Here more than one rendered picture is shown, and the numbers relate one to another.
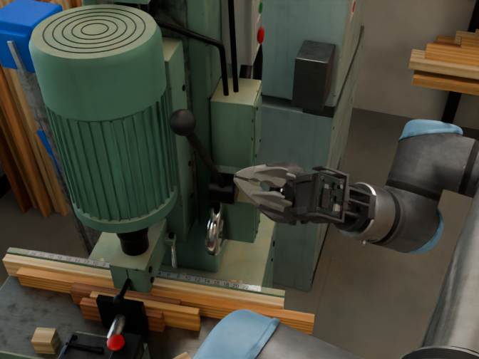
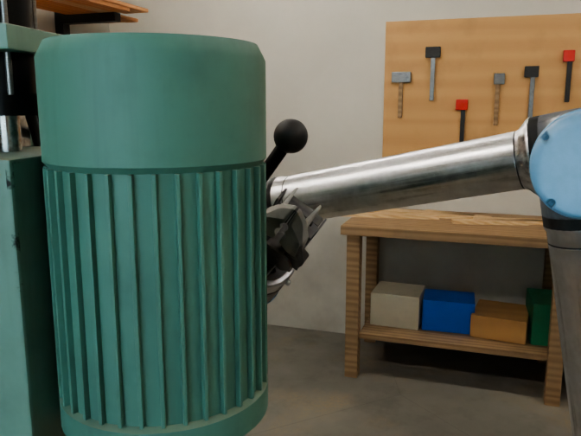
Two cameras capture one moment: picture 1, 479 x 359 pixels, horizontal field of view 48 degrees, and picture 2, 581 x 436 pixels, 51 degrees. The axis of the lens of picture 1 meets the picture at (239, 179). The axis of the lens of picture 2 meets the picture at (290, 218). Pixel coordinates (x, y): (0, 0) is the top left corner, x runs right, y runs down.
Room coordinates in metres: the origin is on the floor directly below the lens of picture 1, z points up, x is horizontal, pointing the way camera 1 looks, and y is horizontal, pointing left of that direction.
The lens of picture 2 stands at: (0.57, 0.69, 1.46)
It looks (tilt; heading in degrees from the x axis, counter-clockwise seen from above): 10 degrees down; 270
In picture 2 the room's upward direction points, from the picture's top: straight up
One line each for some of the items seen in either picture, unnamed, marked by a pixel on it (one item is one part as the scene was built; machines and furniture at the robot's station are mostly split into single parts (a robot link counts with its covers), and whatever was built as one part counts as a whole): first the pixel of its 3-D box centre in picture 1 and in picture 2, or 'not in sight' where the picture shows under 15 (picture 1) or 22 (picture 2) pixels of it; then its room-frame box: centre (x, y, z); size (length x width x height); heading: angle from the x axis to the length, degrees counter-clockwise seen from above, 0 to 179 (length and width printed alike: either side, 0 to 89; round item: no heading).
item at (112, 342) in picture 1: (115, 342); not in sight; (0.51, 0.21, 1.02); 0.03 x 0.03 x 0.01
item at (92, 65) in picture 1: (112, 124); (161, 237); (0.68, 0.19, 1.35); 0.18 x 0.18 x 0.31
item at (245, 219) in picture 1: (237, 210); not in sight; (0.83, 0.00, 1.02); 0.09 x 0.07 x 0.12; 79
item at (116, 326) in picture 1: (117, 328); not in sight; (0.58, 0.23, 0.95); 0.09 x 0.07 x 0.09; 79
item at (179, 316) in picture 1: (145, 310); not in sight; (0.64, 0.19, 0.93); 0.22 x 0.01 x 0.06; 79
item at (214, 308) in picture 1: (160, 299); not in sight; (0.67, 0.16, 0.92); 0.62 x 0.02 x 0.04; 79
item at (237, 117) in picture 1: (237, 123); not in sight; (0.86, 0.00, 1.22); 0.09 x 0.08 x 0.15; 169
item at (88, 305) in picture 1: (122, 315); not in sight; (0.63, 0.23, 0.92); 0.17 x 0.02 x 0.05; 79
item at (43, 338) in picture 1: (45, 340); not in sight; (0.58, 0.37, 0.92); 0.04 x 0.03 x 0.04; 86
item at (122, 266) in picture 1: (142, 254); not in sight; (0.70, 0.19, 1.03); 0.14 x 0.07 x 0.09; 169
